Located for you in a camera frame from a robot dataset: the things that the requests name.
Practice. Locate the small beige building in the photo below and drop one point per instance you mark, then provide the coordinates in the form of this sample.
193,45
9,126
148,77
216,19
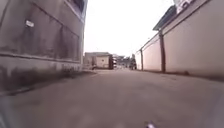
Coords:
100,61

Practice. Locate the dark gate pillar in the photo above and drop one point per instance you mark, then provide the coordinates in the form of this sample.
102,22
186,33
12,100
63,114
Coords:
133,63

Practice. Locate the brown dirt road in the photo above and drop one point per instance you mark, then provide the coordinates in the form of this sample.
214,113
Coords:
126,96

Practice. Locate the building with dark roof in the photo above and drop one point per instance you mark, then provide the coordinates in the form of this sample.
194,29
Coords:
166,16

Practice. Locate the robot's own part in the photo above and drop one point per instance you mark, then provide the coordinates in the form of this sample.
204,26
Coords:
150,125

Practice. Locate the grey concrete building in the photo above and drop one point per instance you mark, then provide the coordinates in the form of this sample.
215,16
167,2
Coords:
40,33

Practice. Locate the beige boundary wall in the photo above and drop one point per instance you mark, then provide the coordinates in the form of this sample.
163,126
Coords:
193,46

